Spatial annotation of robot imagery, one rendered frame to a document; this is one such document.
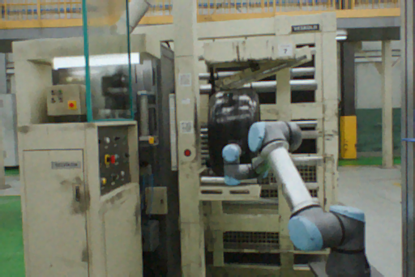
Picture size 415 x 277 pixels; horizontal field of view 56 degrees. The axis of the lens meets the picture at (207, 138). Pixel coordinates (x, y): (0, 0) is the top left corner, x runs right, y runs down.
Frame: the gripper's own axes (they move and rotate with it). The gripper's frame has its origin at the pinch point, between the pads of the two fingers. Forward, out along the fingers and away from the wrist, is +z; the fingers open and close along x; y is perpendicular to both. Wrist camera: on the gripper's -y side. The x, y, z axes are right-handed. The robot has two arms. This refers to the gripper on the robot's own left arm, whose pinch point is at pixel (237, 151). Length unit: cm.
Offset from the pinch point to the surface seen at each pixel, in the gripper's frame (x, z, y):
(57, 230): 81, -50, -31
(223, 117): 7.4, 1.7, 19.3
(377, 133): -311, 981, -32
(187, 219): 34, 20, -43
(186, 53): 31, 19, 59
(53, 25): 389, 476, 212
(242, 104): -3.4, 5.6, 26.3
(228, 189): 7.1, 9.7, -22.9
